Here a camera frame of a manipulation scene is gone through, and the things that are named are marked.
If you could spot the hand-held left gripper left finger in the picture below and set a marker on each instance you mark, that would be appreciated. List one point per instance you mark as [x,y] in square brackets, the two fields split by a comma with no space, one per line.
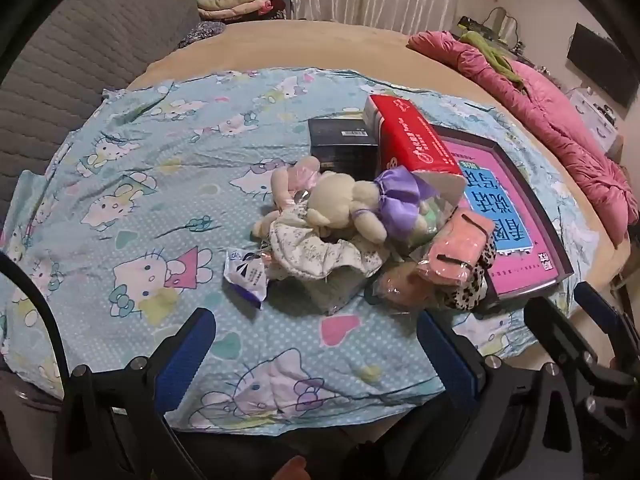
[186,355]

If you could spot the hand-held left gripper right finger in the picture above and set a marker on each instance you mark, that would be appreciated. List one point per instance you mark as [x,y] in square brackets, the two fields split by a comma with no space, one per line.
[445,355]

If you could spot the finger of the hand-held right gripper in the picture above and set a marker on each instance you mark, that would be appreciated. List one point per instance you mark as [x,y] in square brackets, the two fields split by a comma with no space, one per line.
[555,327]
[595,305]

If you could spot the leopard print scrunchie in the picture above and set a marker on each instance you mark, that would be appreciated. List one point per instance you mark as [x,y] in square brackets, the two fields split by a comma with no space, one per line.
[472,290]

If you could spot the peach soft toy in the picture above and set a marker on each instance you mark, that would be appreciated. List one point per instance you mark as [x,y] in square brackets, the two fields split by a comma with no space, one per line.
[402,285]

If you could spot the white and blue tissue packet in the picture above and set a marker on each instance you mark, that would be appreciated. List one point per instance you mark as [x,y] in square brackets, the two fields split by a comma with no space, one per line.
[245,275]

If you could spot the pink knitted pouch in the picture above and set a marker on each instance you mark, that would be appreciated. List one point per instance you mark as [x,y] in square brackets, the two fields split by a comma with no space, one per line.
[452,245]

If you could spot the floral tissue packet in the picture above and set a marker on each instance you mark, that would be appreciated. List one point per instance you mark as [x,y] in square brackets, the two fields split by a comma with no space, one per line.
[337,292]

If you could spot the shallow box with pink print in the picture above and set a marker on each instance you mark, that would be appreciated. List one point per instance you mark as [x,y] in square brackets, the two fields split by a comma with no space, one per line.
[505,210]

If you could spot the green fluffy scrunchie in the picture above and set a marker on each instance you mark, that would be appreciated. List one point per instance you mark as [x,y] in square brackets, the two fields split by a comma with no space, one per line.
[431,217]

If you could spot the purple satin bow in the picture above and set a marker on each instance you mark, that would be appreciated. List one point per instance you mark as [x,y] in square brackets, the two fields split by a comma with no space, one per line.
[400,200]

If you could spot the plush doll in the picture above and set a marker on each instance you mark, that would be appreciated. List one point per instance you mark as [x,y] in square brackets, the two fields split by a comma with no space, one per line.
[310,250]

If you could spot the cream plush bear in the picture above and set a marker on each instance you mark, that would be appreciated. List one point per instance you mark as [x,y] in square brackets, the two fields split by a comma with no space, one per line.
[335,200]

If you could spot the pink plush bunny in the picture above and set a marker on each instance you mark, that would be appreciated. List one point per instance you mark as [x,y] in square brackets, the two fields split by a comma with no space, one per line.
[295,180]

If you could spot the person's left hand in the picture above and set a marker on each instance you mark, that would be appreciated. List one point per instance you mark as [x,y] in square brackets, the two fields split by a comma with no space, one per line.
[294,469]

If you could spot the pink quilt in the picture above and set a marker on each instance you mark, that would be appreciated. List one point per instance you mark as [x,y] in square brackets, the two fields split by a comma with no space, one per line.
[550,125]

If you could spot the white drawer cabinet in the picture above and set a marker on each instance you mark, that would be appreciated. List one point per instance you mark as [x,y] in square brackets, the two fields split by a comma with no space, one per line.
[592,115]

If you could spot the light blue cartoon printed blanket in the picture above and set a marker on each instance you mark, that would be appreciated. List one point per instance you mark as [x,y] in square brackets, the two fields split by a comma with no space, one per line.
[150,160]

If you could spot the red tissue box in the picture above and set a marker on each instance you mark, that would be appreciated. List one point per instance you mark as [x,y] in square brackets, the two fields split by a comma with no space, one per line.
[410,140]

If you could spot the black cardboard box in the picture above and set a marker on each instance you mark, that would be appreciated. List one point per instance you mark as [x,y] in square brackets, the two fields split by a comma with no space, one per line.
[340,150]

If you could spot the green cloth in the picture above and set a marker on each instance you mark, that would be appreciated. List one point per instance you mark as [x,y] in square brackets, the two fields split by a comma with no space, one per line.
[492,55]

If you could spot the cluttered dresser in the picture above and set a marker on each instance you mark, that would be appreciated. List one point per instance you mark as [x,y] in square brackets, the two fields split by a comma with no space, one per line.
[480,27]

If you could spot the grey quilted sofa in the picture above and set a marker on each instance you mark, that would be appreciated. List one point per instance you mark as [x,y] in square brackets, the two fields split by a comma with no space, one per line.
[75,60]

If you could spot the dark patterned pillow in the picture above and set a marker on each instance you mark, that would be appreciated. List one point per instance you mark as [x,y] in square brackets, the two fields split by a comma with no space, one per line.
[200,32]

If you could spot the beige bed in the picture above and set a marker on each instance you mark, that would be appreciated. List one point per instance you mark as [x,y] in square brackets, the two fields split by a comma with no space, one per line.
[325,42]

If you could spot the pink folded blanket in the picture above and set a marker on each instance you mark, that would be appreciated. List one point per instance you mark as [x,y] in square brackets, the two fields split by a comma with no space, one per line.
[240,12]

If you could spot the cream folded blanket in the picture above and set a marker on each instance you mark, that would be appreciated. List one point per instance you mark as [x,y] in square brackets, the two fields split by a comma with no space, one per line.
[225,2]

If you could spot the dark red folded cloth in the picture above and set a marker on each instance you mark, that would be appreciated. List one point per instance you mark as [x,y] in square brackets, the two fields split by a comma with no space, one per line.
[279,2]

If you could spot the black wall television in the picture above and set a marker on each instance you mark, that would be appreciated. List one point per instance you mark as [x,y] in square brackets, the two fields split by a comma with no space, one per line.
[595,60]

